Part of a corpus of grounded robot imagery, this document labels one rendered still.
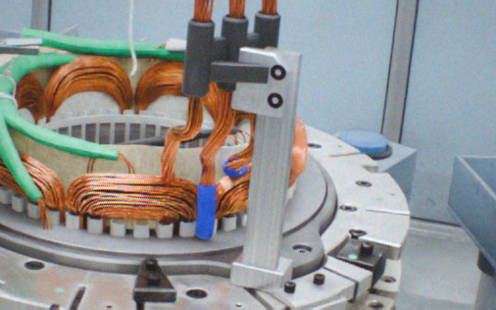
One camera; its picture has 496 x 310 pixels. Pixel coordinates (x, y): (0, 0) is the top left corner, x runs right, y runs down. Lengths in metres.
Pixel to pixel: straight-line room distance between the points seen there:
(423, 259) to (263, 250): 2.65
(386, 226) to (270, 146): 0.13
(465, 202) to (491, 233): 0.05
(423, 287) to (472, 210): 2.21
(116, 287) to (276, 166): 0.10
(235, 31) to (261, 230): 0.10
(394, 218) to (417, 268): 2.48
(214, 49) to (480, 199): 0.34
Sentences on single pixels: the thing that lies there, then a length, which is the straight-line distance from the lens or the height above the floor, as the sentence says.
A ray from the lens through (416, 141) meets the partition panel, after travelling 2.99.
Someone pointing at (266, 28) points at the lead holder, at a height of 1.22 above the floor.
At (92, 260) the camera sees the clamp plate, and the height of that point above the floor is 1.10.
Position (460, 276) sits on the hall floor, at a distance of 3.12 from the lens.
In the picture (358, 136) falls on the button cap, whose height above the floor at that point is 1.04.
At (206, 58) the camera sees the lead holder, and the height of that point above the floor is 1.21.
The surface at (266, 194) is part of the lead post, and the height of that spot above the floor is 1.14.
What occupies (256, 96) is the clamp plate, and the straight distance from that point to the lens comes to 0.50.
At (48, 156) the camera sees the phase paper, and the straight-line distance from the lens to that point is 0.57.
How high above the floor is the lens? 1.35
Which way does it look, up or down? 21 degrees down
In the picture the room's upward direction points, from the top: 6 degrees clockwise
